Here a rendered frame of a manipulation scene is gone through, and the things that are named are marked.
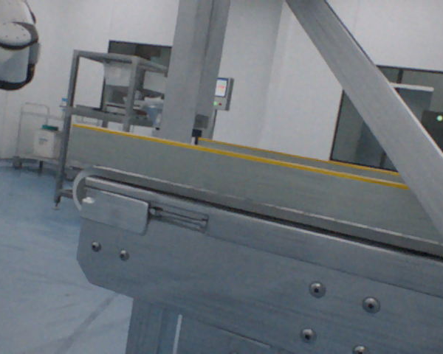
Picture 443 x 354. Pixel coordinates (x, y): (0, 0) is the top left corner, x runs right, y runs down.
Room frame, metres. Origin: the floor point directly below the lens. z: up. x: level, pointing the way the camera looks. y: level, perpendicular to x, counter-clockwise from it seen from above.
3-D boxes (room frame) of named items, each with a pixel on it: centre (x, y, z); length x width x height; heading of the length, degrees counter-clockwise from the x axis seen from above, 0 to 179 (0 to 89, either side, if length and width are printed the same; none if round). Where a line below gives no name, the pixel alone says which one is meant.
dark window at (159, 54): (6.57, 1.27, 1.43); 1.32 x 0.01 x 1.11; 68
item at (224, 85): (3.52, 0.15, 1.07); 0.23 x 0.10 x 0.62; 68
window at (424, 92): (5.32, -1.86, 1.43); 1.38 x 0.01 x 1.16; 68
